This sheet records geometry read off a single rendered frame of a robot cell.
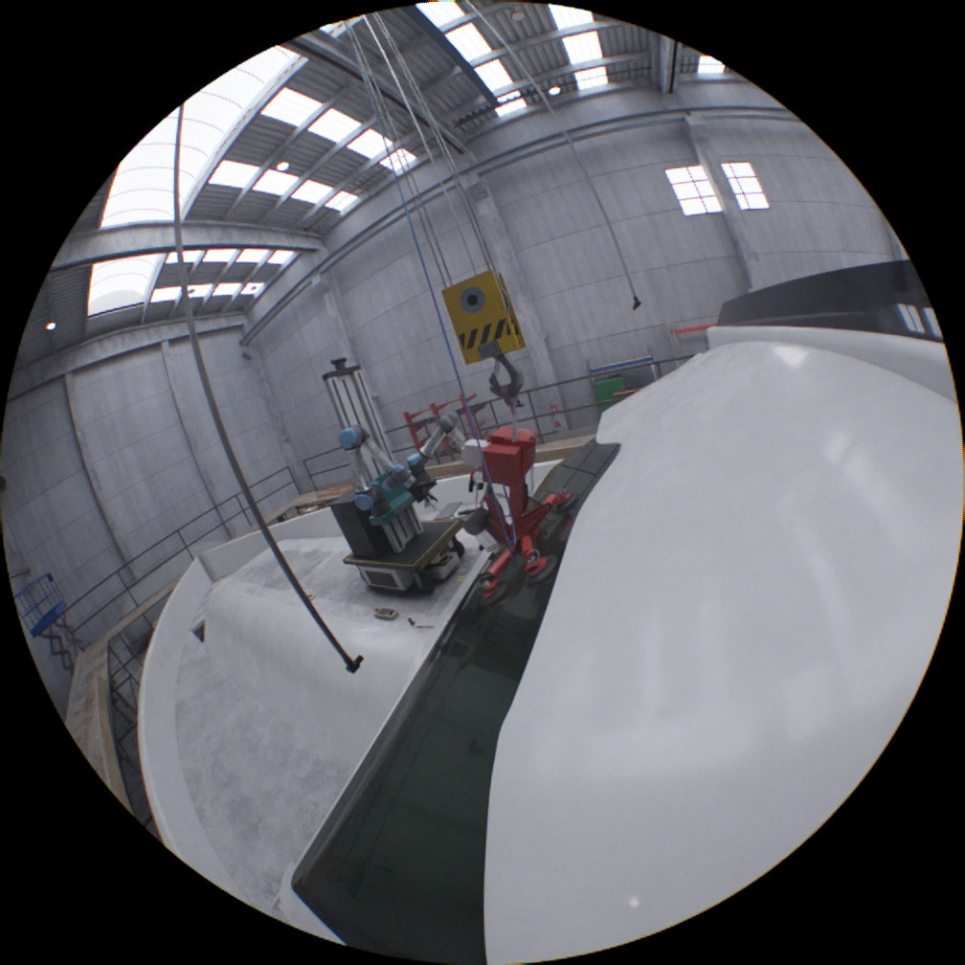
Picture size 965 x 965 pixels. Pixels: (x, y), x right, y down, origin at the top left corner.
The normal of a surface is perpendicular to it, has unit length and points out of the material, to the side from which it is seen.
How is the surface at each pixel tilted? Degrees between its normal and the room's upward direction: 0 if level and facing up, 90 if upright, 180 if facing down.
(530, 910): 21
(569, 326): 90
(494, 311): 90
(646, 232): 90
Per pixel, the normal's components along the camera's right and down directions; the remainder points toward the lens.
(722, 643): -0.60, -0.77
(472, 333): -0.37, 0.41
